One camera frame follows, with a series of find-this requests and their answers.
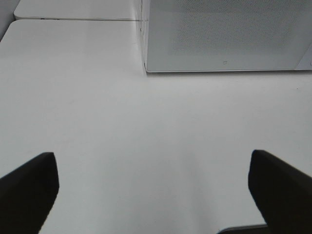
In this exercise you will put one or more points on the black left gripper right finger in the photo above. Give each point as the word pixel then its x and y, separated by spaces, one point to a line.
pixel 282 193

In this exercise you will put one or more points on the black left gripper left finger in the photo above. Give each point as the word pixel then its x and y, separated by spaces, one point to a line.
pixel 27 195

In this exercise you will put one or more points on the white microwave door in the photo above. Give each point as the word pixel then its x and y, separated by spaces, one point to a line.
pixel 226 34

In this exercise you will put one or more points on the white microwave oven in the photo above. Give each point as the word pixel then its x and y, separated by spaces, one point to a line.
pixel 229 36

